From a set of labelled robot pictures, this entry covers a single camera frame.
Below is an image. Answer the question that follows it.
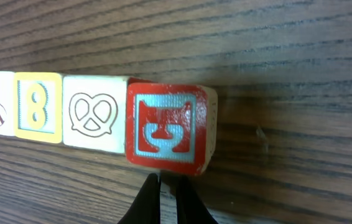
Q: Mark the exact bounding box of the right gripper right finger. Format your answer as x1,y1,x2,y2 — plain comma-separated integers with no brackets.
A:
176,176,218,224

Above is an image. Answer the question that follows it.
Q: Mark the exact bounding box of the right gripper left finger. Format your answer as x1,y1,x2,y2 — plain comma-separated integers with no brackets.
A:
118,173,161,224

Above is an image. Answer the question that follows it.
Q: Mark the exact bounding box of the red letter wooden block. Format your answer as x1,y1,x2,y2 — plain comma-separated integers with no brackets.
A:
126,83,218,176

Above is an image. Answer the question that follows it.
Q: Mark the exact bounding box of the white wooden block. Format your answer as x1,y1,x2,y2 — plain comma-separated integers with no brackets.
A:
62,74,152,155

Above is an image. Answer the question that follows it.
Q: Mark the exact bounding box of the letter L wooden block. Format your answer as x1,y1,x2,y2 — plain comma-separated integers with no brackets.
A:
13,72,63,144

